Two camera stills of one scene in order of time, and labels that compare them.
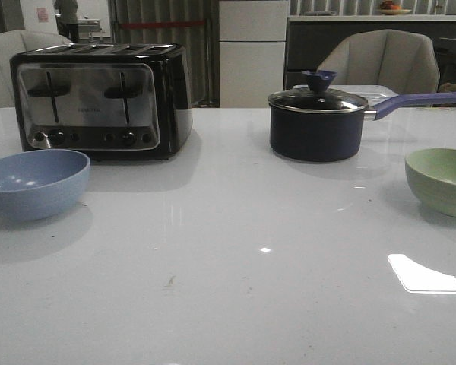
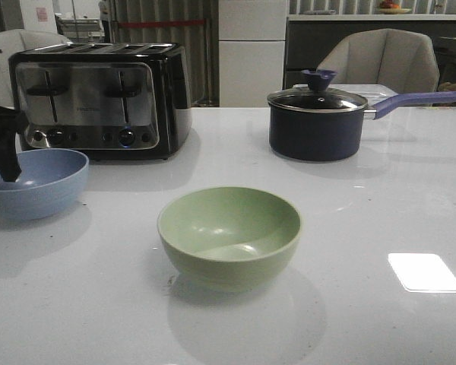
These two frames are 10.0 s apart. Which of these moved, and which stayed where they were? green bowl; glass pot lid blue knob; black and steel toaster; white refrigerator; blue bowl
Moved: green bowl
Stayed: blue bowl; black and steel toaster; glass pot lid blue knob; white refrigerator
